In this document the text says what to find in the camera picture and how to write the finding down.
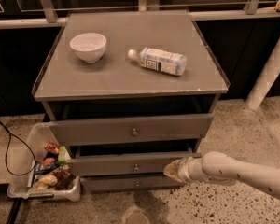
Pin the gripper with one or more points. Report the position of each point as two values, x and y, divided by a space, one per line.
186 170

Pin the grey drawer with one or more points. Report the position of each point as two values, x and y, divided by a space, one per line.
125 164
124 182
83 132

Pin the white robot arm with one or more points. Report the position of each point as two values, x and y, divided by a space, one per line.
218 168

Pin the grey bottom drawer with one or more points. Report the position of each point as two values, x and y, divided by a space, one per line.
124 182

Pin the grey wooden drawer cabinet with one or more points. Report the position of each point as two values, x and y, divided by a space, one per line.
116 87

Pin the grey top drawer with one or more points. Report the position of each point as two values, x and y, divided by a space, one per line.
83 132

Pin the clear plastic water bottle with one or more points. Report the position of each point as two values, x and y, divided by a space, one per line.
160 60

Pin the green snack packet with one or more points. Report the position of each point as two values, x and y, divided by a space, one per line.
63 156

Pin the brown snack bag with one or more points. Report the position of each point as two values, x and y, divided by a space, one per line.
59 179

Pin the orange snack packet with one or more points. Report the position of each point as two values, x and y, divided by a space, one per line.
52 148

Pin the clear plastic storage bin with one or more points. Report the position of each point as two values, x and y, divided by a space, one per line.
23 159

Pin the white ceramic bowl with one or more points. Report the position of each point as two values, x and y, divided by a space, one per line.
89 47

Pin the white diagonal pole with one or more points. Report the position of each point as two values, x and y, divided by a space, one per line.
266 79

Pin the metal railing frame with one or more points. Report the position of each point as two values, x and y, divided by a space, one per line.
52 13

